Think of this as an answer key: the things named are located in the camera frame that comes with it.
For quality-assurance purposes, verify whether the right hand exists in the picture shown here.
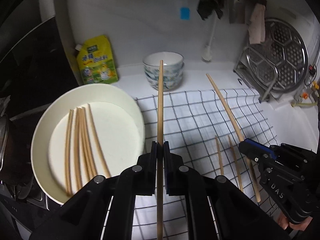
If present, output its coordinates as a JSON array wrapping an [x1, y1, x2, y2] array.
[[277, 212, 312, 231]]

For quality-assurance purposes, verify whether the checkered white cloth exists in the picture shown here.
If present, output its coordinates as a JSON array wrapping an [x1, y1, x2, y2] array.
[[132, 89, 279, 239]]

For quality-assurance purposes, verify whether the steel dish rack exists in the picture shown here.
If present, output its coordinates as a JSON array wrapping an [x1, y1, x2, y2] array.
[[233, 46, 278, 102]]

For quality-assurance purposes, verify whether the perforated steel steamer plate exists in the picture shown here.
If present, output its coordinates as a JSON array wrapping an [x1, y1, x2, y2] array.
[[248, 18, 308, 93]]

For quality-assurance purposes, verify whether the white round basin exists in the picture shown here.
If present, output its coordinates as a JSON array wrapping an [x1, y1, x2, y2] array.
[[31, 83, 145, 204]]

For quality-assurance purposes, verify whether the bottom floral bowl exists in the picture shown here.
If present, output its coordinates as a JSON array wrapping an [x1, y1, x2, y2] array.
[[145, 75, 183, 91]]

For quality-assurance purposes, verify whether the pink hanging cloth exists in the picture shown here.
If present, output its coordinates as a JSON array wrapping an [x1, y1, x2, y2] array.
[[248, 3, 266, 44]]

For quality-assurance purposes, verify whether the top floral bowl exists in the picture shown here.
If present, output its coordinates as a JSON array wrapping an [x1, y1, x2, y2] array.
[[143, 51, 184, 67]]

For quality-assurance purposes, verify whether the yellow green refill pouch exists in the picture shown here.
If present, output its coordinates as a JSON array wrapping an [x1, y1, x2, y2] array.
[[76, 35, 118, 85]]

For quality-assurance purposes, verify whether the blue wall sticker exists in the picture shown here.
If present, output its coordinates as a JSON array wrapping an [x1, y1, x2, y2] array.
[[180, 7, 190, 21]]

